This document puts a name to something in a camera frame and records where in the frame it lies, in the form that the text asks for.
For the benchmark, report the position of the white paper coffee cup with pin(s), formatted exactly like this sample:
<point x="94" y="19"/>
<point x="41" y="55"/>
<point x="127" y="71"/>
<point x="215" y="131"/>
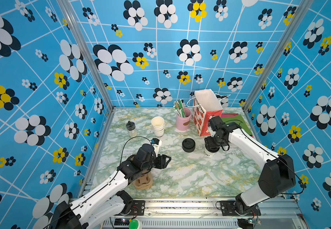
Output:
<point x="210" y="153"/>

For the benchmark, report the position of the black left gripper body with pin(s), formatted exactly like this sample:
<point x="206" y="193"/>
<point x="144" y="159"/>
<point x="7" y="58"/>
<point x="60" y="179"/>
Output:
<point x="157" y="161"/>

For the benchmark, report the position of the red white paper gift bag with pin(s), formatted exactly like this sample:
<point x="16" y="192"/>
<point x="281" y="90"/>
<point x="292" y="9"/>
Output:
<point x="204" y="105"/>

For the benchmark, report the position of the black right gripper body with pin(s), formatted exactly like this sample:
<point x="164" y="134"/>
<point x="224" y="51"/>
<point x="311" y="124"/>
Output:
<point x="213" y="141"/>

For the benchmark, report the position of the left aluminium frame post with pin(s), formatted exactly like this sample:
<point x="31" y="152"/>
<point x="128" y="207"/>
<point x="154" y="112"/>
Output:
<point x="68" y="14"/>

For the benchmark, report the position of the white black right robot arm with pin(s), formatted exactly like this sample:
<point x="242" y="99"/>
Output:
<point x="277" y="171"/>

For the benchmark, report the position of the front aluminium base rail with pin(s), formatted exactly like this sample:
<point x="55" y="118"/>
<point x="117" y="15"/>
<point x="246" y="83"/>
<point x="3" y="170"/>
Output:
<point x="180" y="213"/>

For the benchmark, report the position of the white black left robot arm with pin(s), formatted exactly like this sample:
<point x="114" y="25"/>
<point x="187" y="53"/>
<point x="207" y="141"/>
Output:
<point x="109" y="198"/>

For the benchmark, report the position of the clear jar black lid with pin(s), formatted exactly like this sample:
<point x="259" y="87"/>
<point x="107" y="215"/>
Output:
<point x="131" y="128"/>

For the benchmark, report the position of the aluminium frame post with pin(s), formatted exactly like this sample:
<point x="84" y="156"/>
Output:
<point x="302" y="9"/>
<point x="68" y="14"/>

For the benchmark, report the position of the stack of white paper cups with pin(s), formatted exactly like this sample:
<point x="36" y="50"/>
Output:
<point x="158" y="126"/>

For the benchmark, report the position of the green push button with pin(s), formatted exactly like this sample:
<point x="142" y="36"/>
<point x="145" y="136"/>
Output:
<point x="135" y="224"/>

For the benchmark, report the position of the brown pulp cup carrier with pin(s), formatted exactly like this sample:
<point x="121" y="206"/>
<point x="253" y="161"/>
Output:
<point x="144" y="182"/>

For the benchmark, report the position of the right aluminium frame post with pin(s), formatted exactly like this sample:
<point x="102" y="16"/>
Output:
<point x="302" y="9"/>

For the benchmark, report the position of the pink straw holder cup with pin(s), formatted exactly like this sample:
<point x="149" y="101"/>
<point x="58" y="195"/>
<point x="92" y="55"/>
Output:
<point x="183" y="123"/>

